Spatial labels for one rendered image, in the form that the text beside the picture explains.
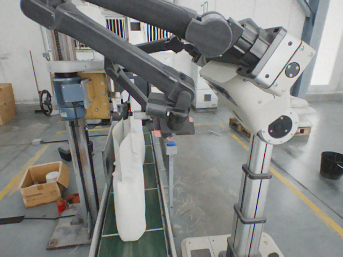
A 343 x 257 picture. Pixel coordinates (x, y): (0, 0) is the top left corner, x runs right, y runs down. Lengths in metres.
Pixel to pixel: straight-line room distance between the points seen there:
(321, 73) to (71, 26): 7.30
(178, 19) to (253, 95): 0.35
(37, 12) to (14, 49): 5.54
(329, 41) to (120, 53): 7.20
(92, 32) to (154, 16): 0.15
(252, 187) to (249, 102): 0.48
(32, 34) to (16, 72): 0.96
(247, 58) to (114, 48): 0.31
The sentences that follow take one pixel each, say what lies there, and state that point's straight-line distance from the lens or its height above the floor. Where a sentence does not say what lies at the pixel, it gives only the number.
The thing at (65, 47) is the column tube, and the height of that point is 1.49.
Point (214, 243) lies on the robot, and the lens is 1.62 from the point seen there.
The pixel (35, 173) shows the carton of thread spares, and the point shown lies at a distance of 2.88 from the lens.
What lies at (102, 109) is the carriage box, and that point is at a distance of 1.50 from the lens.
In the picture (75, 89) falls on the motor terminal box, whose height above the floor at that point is 1.28.
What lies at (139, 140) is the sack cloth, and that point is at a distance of 1.85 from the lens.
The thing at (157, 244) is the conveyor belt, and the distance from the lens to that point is 1.43.
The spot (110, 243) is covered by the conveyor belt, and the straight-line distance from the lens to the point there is 1.48.
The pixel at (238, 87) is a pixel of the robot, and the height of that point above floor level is 1.37.
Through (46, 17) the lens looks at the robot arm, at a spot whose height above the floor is 1.54.
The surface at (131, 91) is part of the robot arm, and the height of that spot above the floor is 1.26.
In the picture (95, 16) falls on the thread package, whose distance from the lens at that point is 1.27.
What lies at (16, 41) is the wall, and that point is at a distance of 6.05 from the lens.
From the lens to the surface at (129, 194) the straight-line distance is 1.20.
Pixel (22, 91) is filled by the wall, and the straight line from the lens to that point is 6.19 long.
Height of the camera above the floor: 1.48
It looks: 21 degrees down
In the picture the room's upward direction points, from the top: straight up
